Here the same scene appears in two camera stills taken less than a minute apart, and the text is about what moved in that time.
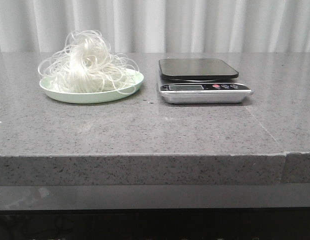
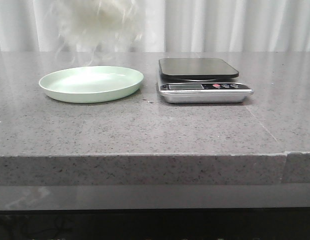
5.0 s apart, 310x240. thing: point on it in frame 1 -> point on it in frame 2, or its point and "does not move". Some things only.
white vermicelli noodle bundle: (86, 65) -> (94, 30)
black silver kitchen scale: (201, 81) does not move
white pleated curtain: (160, 26) does not move
